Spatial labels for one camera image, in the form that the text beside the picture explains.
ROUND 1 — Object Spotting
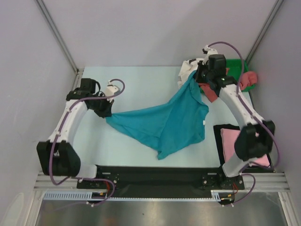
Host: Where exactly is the teal t shirt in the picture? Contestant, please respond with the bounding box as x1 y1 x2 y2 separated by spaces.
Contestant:
106 71 209 160

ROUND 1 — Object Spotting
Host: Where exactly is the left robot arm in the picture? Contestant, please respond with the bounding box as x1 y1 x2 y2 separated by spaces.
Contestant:
36 78 120 188

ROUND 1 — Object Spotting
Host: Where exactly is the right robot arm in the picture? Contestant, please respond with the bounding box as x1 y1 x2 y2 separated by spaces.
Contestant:
195 54 275 189

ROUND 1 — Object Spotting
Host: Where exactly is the white t shirt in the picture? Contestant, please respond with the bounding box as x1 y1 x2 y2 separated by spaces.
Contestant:
177 58 203 89

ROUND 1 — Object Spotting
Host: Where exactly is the green plastic bin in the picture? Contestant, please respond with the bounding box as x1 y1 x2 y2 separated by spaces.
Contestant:
226 59 255 92

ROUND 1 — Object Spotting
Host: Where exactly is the red t shirt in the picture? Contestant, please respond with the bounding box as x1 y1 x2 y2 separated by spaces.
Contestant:
198 72 258 103

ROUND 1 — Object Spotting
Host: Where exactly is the black tray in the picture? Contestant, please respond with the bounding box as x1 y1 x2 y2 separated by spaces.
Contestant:
213 124 272 173

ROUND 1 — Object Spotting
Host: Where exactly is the folded pink t shirt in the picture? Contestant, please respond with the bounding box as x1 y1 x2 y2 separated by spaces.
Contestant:
221 129 269 167

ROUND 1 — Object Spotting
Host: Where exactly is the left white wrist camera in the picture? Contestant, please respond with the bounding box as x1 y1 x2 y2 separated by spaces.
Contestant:
103 81 121 97

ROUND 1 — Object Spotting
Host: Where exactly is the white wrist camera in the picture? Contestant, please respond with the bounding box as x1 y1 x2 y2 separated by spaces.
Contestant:
103 81 121 97
202 45 218 60

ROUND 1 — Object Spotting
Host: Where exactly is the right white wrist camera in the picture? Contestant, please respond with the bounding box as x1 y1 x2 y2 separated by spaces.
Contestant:
202 45 218 60

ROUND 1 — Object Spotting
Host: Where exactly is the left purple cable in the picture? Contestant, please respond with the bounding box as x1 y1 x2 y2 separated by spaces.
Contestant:
48 79 125 209

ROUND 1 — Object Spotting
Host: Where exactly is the purple cable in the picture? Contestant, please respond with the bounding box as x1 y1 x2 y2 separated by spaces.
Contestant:
48 79 125 209
206 41 280 208

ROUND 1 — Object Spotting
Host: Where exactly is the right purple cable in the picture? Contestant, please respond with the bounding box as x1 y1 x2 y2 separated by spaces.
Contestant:
206 41 280 208

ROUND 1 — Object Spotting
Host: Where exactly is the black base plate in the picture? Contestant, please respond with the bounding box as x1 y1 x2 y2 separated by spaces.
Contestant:
76 165 245 199

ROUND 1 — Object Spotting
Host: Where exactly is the left aluminium corner post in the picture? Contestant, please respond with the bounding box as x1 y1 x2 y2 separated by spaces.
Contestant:
34 0 79 74

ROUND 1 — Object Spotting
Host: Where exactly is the aluminium corner post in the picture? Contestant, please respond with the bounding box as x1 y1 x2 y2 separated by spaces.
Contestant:
34 0 79 74
246 0 285 64

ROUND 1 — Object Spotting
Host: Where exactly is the right aluminium corner post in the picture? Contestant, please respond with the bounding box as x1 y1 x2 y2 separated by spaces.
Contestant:
246 0 285 64

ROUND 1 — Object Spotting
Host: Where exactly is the slotted cable duct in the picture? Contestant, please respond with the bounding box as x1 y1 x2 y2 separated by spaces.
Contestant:
43 190 233 202

